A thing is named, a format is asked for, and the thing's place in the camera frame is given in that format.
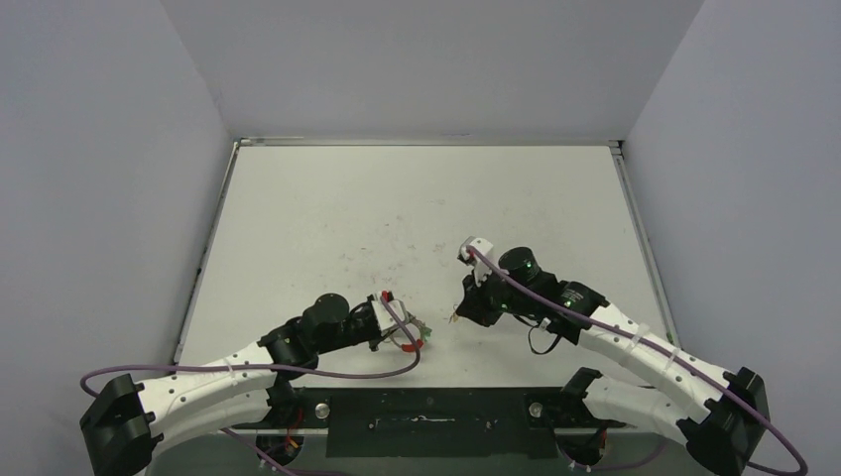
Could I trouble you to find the metal keyring with red grip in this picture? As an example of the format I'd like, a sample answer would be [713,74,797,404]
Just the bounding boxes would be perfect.
[386,317,428,353]

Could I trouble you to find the key with yellow tag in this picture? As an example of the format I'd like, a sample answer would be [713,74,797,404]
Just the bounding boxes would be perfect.
[448,305,460,323]

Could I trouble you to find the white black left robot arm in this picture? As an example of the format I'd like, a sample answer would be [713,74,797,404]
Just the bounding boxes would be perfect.
[80,293,407,475]

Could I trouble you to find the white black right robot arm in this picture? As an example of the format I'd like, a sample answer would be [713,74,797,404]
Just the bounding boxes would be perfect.
[456,238,770,475]

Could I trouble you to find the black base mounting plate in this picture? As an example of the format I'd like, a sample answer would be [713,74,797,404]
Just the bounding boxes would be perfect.
[253,387,620,459]

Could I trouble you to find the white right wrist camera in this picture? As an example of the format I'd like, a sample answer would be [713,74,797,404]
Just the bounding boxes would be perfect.
[457,236,494,287]

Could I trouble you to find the aluminium table frame rail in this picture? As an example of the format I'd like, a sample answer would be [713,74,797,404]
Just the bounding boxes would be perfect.
[607,140,681,347]

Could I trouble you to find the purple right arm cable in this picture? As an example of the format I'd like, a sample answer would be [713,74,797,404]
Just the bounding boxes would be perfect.
[466,246,809,476]

